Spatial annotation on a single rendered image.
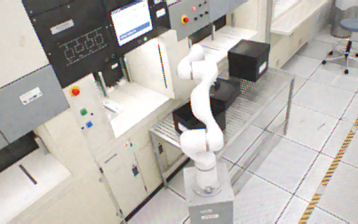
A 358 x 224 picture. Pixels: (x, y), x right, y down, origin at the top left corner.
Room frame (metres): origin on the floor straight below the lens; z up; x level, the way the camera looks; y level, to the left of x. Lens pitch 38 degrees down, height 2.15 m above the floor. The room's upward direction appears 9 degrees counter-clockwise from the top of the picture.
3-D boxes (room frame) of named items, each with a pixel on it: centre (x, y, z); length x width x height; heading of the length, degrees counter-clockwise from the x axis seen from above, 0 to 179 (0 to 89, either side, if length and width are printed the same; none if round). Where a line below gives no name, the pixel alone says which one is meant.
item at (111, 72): (2.18, 0.58, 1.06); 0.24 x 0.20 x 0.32; 133
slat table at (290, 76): (1.83, -0.42, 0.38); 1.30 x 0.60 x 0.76; 133
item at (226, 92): (1.88, -0.34, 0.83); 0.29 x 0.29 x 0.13; 50
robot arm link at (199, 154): (1.04, -0.07, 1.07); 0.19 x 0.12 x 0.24; 83
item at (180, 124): (1.52, -0.13, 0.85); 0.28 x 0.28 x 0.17; 35
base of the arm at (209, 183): (1.03, -0.10, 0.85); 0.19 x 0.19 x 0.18
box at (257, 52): (2.20, -0.70, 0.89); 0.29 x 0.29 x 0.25; 46
